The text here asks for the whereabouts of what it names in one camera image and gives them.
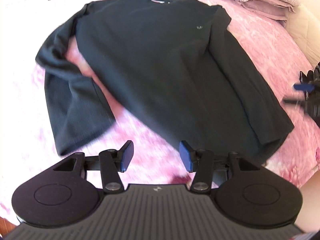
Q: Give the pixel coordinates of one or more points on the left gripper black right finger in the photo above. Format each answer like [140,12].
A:
[211,168]

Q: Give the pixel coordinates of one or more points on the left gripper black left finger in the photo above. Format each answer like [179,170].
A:
[70,174]

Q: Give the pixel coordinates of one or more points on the dark green long-sleeve sweater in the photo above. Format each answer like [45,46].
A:
[173,64]

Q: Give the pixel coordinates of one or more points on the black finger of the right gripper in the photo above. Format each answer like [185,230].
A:
[294,102]
[306,87]

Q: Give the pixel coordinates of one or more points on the folded pink sheet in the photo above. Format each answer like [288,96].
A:
[277,10]

